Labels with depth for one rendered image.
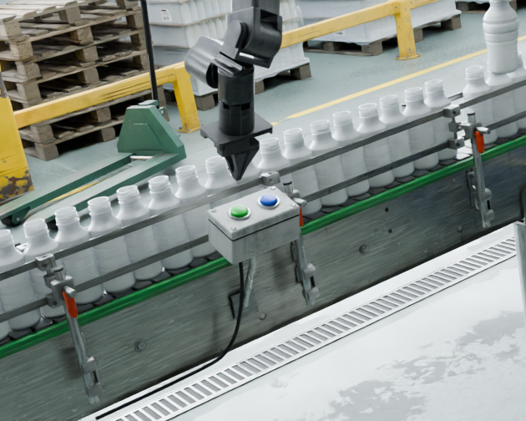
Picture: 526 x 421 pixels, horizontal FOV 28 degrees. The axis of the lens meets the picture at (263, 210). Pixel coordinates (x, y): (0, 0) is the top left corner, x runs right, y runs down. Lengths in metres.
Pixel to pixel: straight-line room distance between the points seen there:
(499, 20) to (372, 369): 1.71
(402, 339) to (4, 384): 2.17
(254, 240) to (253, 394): 1.84
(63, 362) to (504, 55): 1.05
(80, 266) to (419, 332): 2.14
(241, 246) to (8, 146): 4.78
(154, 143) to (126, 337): 4.68
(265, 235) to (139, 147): 4.84
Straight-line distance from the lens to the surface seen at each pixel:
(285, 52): 8.26
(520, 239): 2.44
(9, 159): 6.48
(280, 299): 1.99
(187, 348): 1.91
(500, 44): 2.17
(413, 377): 3.49
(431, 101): 2.20
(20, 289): 1.78
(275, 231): 1.78
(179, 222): 1.87
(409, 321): 3.87
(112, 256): 1.83
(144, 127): 6.50
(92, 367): 1.77
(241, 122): 1.64
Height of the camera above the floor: 1.65
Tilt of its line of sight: 18 degrees down
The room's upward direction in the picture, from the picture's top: 11 degrees counter-clockwise
